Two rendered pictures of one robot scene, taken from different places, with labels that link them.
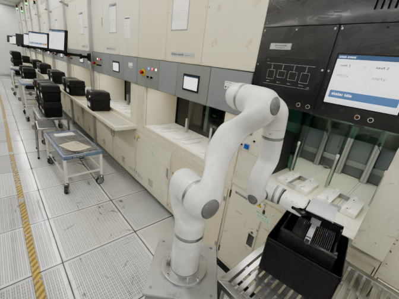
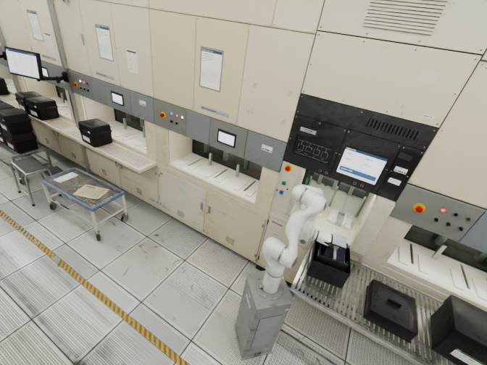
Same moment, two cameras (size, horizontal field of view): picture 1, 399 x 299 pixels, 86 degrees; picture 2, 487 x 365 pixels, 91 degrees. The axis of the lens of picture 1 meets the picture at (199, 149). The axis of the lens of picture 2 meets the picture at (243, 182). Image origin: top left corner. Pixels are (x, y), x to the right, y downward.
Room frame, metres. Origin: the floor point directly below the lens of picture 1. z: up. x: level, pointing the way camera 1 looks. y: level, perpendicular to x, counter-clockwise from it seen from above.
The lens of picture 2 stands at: (-0.24, 0.67, 2.27)
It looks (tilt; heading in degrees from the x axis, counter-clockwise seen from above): 32 degrees down; 339
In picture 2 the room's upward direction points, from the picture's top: 10 degrees clockwise
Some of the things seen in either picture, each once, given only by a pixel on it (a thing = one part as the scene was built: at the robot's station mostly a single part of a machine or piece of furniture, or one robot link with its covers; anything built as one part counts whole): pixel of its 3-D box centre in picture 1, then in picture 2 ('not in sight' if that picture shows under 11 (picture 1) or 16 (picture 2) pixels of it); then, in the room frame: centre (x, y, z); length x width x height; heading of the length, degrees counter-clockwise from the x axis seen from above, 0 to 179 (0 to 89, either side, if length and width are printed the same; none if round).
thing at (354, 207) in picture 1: (340, 200); (340, 218); (1.16, -0.91, 0.89); 0.22 x 0.21 x 0.04; 134
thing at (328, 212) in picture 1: (309, 238); (331, 254); (0.75, -0.52, 0.93); 0.24 x 0.20 x 0.32; 144
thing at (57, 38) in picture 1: (71, 45); (42, 67); (3.27, 2.00, 1.59); 0.50 x 0.41 x 0.36; 134
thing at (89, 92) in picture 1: (98, 99); (95, 132); (3.02, 1.52, 0.93); 0.30 x 0.28 x 0.26; 41
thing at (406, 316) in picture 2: not in sight; (390, 306); (0.33, -0.77, 0.83); 0.29 x 0.29 x 0.13; 45
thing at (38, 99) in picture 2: (75, 86); (42, 108); (3.87, 2.36, 0.93); 0.30 x 0.28 x 0.26; 47
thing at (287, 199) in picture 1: (292, 201); (323, 237); (0.81, -0.43, 1.06); 0.11 x 0.10 x 0.07; 54
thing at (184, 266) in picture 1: (186, 249); (272, 279); (0.67, 0.00, 0.85); 0.19 x 0.19 x 0.18
